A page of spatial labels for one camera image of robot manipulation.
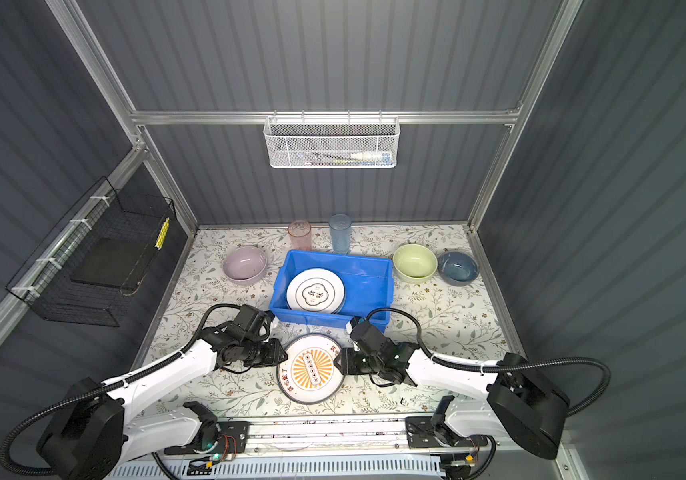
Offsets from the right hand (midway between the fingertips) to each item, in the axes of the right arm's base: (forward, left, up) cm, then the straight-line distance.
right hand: (340, 365), depth 81 cm
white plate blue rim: (+26, +9, -2) cm, 27 cm away
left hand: (+2, +16, 0) cm, 16 cm away
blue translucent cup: (+49, +1, +5) cm, 50 cm away
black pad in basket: (+18, +58, +25) cm, 66 cm away
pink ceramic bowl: (+37, +36, -2) cm, 51 cm away
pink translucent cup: (+43, +15, +8) cm, 46 cm away
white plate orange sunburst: (-1, +9, -3) cm, 9 cm away
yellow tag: (+29, +50, +23) cm, 62 cm away
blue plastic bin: (+28, -9, -4) cm, 30 cm away
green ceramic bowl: (+37, -26, -3) cm, 45 cm away
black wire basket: (+6, +60, +33) cm, 69 cm away
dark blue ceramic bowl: (+35, -41, -3) cm, 54 cm away
